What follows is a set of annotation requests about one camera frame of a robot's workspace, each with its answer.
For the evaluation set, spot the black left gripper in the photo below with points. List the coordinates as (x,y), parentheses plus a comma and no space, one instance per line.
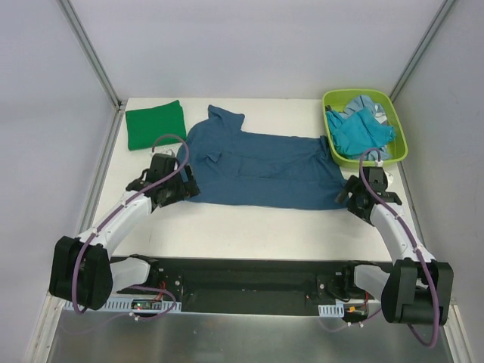
(187,181)

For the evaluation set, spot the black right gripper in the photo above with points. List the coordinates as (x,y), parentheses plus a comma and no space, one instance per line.
(349,194)

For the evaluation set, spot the dark blue t shirt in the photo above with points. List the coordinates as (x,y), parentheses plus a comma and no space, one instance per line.
(238,168)

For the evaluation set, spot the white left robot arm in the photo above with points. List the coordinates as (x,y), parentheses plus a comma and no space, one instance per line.
(83,272)

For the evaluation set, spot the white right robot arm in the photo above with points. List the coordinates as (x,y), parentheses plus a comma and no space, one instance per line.
(417,288)

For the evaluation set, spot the teal t shirt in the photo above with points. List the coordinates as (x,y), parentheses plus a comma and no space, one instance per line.
(353,135)

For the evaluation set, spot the folded green t shirt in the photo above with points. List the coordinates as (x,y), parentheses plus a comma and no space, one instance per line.
(145,126)

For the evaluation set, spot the lime green plastic basket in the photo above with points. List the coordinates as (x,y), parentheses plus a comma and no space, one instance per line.
(339,98)

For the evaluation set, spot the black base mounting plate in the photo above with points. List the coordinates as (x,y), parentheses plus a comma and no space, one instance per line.
(260,287)

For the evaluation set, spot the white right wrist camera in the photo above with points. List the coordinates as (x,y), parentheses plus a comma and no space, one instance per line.
(389,175)

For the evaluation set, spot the right white cable duct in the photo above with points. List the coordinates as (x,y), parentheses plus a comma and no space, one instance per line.
(336,310)

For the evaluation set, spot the white cable duct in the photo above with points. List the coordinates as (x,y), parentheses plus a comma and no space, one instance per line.
(336,310)
(140,306)

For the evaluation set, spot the left white cable duct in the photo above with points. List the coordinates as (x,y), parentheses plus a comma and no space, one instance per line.
(140,306)

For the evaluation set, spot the right aluminium frame post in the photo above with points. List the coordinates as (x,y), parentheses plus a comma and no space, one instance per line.
(425,42)

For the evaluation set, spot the aluminium frame post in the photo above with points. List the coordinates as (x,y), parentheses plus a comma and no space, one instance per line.
(425,42)
(89,51)

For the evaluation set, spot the left aluminium frame post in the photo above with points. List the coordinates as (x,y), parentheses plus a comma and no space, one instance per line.
(89,51)

